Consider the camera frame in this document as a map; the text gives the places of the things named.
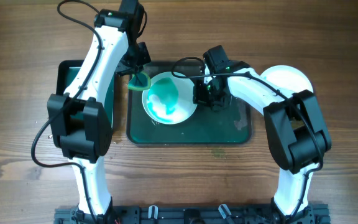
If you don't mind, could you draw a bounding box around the green yellow sponge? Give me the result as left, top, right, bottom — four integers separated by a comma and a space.
127, 71, 151, 91

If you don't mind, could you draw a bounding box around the white plate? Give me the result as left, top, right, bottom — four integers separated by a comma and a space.
141, 72, 197, 125
260, 65, 314, 93

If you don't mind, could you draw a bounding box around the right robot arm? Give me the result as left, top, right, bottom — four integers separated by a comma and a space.
193, 45, 332, 223

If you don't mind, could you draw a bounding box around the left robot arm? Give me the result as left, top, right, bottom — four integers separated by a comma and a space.
47, 1, 151, 223

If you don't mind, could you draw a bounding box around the large dark green tray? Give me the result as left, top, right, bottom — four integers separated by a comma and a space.
126, 61, 252, 146

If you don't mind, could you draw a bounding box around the small black water tray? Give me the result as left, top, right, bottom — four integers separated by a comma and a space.
56, 60, 115, 128

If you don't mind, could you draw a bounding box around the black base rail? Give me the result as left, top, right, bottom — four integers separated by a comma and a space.
53, 204, 331, 224

